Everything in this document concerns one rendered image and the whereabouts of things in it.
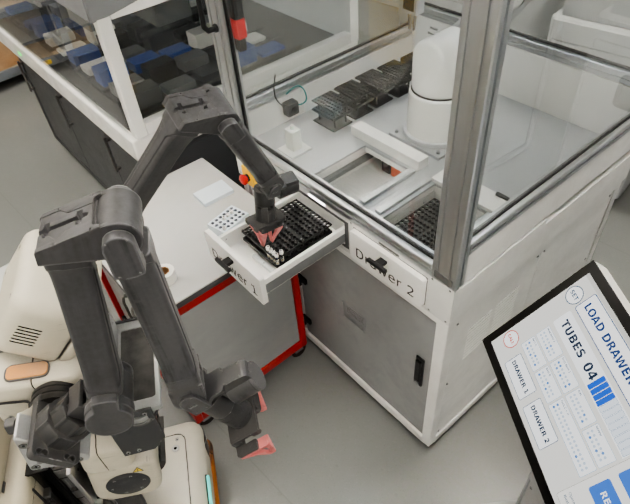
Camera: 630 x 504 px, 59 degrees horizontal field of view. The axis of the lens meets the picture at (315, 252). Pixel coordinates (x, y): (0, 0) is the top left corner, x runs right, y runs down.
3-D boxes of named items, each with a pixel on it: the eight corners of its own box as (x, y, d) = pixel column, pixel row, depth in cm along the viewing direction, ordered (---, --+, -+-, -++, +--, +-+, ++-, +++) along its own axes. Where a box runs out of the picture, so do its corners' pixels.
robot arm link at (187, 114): (167, 74, 101) (193, 114, 98) (222, 83, 112) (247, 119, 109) (80, 225, 126) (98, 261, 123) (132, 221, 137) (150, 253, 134)
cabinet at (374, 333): (429, 460, 209) (452, 330, 153) (266, 308, 268) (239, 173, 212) (570, 322, 250) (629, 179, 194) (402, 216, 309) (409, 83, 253)
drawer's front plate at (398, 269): (420, 307, 157) (423, 281, 149) (350, 256, 174) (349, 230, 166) (424, 304, 158) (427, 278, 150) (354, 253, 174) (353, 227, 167)
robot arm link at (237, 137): (189, 94, 110) (215, 134, 107) (212, 78, 109) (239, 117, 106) (253, 173, 151) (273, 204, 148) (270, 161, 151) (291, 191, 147)
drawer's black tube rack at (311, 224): (278, 274, 168) (275, 259, 163) (244, 245, 178) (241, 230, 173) (332, 238, 177) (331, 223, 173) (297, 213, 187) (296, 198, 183)
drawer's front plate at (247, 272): (264, 305, 162) (259, 280, 154) (210, 255, 178) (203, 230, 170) (269, 302, 162) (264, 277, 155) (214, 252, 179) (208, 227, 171)
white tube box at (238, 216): (226, 241, 191) (224, 233, 188) (209, 232, 195) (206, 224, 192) (250, 221, 198) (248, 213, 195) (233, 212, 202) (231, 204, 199)
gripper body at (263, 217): (244, 223, 159) (242, 202, 154) (274, 210, 164) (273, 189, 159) (257, 235, 155) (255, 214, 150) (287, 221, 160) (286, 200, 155)
